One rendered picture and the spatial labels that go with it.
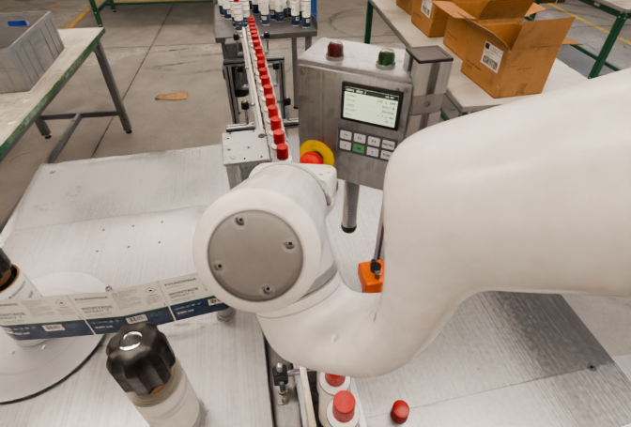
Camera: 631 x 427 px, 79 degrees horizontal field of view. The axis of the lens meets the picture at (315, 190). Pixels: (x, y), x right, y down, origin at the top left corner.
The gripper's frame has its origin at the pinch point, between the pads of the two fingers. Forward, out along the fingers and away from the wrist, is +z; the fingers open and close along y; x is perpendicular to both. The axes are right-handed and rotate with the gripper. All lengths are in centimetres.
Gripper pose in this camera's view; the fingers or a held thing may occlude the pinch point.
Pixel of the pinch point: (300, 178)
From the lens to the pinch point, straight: 55.1
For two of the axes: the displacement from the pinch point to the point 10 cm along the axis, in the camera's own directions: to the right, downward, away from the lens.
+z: 0.5, -1.8, 9.8
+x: -0.3, 9.8, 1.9
